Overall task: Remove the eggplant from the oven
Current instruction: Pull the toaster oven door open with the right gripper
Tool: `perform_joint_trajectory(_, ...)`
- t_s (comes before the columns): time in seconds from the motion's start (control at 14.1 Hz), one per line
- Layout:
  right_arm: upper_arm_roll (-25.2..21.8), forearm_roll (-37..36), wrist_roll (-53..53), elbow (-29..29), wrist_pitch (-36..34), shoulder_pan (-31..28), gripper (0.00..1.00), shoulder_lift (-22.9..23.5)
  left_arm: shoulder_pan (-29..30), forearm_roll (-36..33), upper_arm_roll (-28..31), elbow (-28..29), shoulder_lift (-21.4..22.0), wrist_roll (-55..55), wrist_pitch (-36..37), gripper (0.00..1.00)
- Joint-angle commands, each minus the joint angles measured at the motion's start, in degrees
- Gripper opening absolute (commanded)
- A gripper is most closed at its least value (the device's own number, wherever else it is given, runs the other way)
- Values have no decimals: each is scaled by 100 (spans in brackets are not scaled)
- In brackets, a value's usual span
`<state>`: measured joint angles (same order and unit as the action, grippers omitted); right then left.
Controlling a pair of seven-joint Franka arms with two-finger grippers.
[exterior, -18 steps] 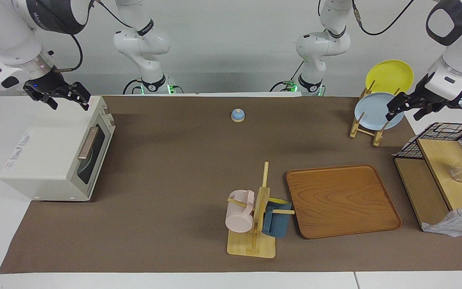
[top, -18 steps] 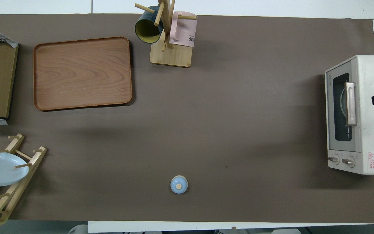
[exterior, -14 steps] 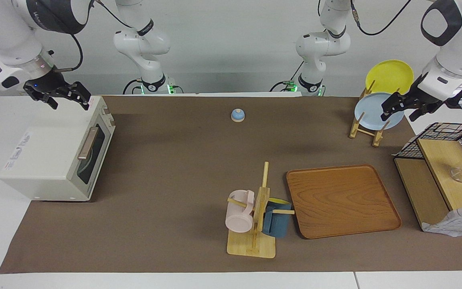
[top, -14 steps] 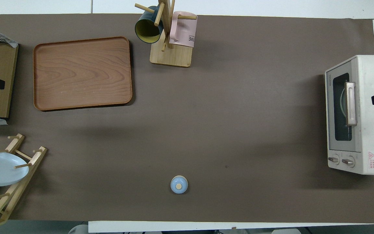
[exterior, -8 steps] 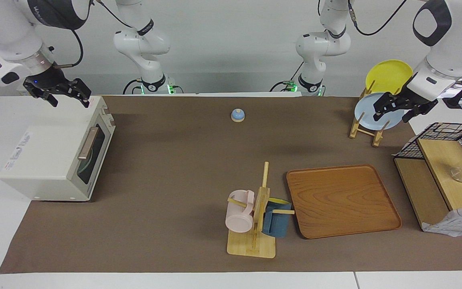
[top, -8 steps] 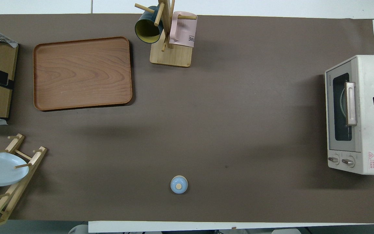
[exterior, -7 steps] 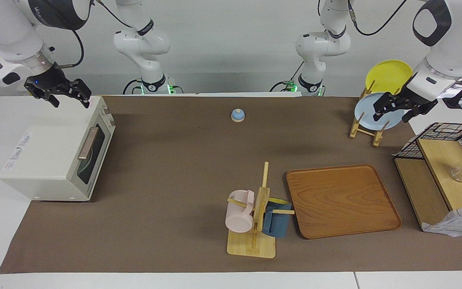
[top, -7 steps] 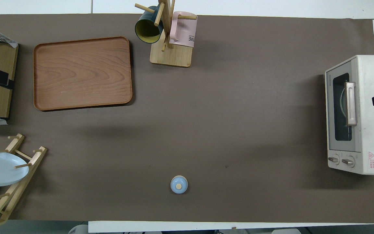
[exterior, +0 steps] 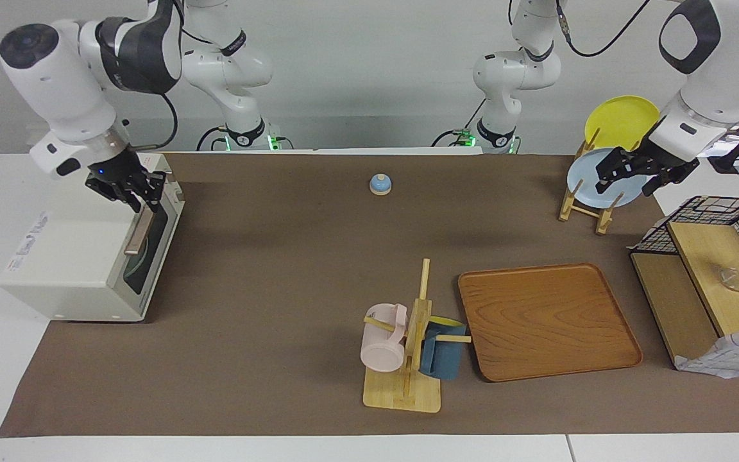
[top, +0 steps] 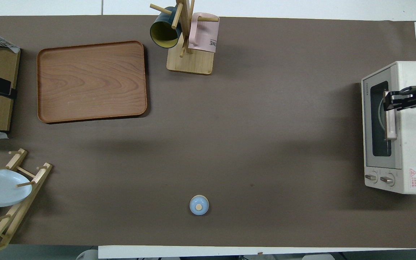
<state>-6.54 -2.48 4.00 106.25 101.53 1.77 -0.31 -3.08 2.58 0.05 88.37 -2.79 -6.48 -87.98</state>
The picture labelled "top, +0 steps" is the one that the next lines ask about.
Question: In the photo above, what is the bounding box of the pink mug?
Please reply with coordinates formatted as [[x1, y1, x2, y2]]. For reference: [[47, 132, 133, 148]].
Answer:
[[188, 13, 220, 54]]

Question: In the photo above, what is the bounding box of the wooden mug tree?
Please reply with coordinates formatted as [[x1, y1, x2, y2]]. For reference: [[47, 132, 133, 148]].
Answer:
[[149, 0, 220, 75]]

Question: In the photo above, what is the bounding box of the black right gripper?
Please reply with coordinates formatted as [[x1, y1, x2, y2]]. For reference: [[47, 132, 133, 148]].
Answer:
[[383, 90, 416, 111]]

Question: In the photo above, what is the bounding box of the brown table mat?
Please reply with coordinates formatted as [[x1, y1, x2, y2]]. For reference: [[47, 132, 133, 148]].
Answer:
[[0, 15, 416, 250]]

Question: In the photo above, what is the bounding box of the dark blue mug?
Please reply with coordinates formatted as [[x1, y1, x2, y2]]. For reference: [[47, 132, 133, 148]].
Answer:
[[149, 6, 182, 49]]

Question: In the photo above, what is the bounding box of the wooden serving tray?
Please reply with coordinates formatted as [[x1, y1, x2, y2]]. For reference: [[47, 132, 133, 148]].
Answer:
[[36, 40, 148, 124]]

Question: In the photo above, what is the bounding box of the pale green plate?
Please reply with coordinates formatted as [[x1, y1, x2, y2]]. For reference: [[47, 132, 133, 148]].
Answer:
[[377, 97, 386, 136]]

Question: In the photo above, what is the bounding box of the blue bell with wooden knob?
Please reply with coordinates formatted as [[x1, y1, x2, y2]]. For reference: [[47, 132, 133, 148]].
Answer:
[[189, 195, 209, 216]]

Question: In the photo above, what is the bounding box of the white toaster oven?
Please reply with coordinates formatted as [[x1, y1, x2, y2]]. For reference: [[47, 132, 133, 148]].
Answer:
[[361, 61, 416, 195]]

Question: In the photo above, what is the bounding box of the oven door with handle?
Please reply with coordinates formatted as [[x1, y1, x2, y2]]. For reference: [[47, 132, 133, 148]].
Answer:
[[362, 70, 404, 170]]

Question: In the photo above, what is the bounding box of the wooden dish rack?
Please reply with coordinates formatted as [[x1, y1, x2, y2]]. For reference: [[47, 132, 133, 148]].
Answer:
[[0, 148, 53, 257]]

